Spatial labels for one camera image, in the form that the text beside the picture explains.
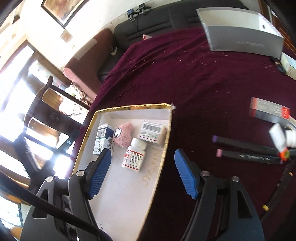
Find black marker purple cap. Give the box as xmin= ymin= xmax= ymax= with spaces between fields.
xmin=212 ymin=136 xmax=280 ymax=156

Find black marker pink cap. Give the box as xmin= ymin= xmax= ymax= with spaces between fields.
xmin=216 ymin=149 xmax=283 ymax=165

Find red grey carton box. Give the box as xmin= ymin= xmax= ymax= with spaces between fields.
xmin=249 ymin=97 xmax=290 ymax=126

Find white bottle orange cap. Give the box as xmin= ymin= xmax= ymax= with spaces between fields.
xmin=268 ymin=123 xmax=290 ymax=161

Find blue white medicine box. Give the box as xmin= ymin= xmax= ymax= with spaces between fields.
xmin=93 ymin=123 xmax=114 ymax=156

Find white red-label pill bottle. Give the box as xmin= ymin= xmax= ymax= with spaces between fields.
xmin=121 ymin=138 xmax=147 ymax=172

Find gold-rimmed white tray box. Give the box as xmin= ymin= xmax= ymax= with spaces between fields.
xmin=73 ymin=103 xmax=175 ymax=240

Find white barcode medicine box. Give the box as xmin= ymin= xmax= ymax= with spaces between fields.
xmin=137 ymin=121 xmax=167 ymax=146

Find dark wooden chair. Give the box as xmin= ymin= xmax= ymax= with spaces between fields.
xmin=12 ymin=75 xmax=91 ymax=190

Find maroon velvet bed cover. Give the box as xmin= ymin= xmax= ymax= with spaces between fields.
xmin=81 ymin=27 xmax=295 ymax=240

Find brown pink armchair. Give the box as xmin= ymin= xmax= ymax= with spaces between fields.
xmin=63 ymin=29 xmax=113 ymax=103

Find small black bottle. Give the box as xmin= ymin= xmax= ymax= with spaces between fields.
xmin=270 ymin=56 xmax=286 ymax=75

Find grey shoe box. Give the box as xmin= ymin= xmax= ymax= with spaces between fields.
xmin=197 ymin=7 xmax=284 ymax=59

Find small white cardboard box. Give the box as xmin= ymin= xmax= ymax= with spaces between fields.
xmin=280 ymin=52 xmax=296 ymax=80

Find blue clamp device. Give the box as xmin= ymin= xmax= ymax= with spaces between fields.
xmin=127 ymin=9 xmax=135 ymax=22

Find black leather sofa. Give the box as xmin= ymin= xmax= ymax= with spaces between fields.
xmin=97 ymin=0 xmax=249 ymax=83

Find framed painting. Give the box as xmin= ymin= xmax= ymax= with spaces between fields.
xmin=41 ymin=0 xmax=88 ymax=29

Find black clamp device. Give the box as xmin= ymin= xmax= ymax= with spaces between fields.
xmin=138 ymin=3 xmax=151 ymax=15

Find pink fuzzy keychain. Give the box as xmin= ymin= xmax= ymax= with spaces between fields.
xmin=113 ymin=122 xmax=133 ymax=148

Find black cable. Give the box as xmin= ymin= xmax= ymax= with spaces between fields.
xmin=0 ymin=171 xmax=114 ymax=241

